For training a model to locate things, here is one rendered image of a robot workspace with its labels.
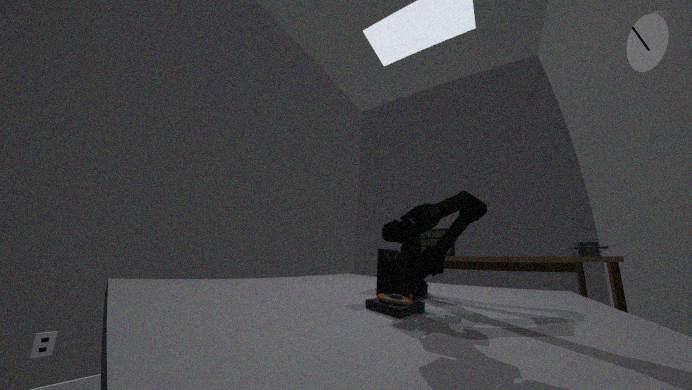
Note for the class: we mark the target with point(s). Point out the orange round plate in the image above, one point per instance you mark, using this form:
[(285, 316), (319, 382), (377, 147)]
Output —
[(385, 297)]

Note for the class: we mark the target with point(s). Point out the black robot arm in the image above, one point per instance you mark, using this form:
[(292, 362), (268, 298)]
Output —
[(426, 217)]

